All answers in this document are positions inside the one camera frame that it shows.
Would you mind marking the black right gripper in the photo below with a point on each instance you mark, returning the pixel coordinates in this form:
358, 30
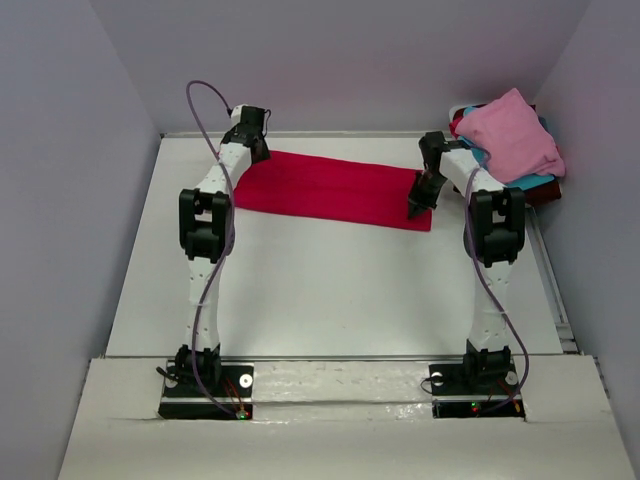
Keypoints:
417, 203

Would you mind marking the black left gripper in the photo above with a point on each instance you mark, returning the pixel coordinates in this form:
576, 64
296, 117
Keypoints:
264, 152

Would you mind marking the red t shirt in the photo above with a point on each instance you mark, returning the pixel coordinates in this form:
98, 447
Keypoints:
453, 125
298, 185

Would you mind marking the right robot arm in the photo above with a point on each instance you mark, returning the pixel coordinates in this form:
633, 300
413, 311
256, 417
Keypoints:
493, 237

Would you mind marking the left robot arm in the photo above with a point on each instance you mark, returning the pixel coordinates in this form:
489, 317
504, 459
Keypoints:
206, 215

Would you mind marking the teal folded t shirt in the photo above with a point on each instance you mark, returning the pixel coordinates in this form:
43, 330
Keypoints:
526, 183

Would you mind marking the red folded t shirt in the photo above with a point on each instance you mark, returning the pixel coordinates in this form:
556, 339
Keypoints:
453, 125

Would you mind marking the pink folded t shirt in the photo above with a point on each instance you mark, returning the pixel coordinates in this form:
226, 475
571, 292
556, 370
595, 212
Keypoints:
510, 130

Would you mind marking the dark maroon folded t shirt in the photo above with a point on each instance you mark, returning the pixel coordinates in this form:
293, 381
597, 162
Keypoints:
544, 194

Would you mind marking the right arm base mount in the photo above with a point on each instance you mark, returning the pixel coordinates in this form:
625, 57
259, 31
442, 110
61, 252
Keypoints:
453, 397

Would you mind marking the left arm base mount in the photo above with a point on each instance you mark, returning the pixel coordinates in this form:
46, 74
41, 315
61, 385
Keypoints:
231, 399

